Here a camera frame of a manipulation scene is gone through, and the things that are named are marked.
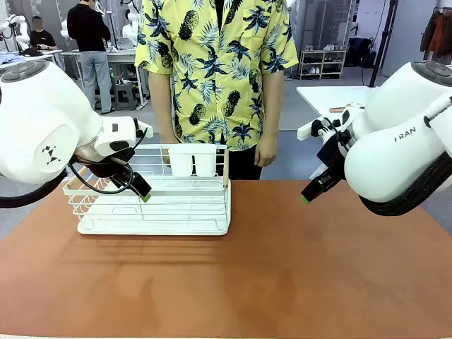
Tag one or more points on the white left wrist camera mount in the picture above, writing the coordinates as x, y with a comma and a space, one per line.
144, 129

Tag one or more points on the wooden shoe rack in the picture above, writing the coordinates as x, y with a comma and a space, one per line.
323, 63

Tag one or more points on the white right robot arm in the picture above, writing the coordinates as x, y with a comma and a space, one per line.
395, 141

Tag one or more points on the person's left hand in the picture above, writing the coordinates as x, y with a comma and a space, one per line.
265, 152

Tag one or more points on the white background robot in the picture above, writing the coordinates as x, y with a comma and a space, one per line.
16, 30

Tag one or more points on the seated person in black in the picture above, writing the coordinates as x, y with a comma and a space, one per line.
41, 37

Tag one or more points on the pink flat item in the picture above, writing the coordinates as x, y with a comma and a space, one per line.
339, 108

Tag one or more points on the white plastic cutlery holder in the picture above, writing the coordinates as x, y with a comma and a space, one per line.
192, 160

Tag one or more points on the black trousers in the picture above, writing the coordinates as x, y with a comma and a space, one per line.
245, 164

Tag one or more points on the person's left forearm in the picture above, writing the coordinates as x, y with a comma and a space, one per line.
272, 106

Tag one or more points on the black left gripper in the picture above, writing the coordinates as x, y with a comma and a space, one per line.
113, 164

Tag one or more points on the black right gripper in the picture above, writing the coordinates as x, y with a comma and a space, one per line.
335, 155

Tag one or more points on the white mannequin robot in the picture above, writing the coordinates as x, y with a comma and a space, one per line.
131, 28

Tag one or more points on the black bag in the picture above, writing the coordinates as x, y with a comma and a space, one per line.
362, 51

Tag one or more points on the person's right hand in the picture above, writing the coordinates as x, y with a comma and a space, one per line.
166, 146

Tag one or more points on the clothes rack with garments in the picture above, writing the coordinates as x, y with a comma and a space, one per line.
439, 35

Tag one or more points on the white side table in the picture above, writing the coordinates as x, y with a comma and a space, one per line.
335, 97

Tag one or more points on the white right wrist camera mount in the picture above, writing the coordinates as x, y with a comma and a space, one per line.
310, 129

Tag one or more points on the black tripod stand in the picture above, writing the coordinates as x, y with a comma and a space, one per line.
383, 46

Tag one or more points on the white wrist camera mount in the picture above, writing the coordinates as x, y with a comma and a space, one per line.
310, 129
144, 129

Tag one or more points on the yellow pineapple print shirt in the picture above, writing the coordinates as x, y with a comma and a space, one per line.
219, 70

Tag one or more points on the standing person in black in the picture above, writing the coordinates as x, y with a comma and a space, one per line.
88, 35

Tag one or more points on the person's right forearm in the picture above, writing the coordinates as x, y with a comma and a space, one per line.
161, 106

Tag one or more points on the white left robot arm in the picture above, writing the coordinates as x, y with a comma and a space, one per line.
42, 116

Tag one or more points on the grey step stool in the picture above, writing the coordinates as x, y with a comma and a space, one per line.
124, 97

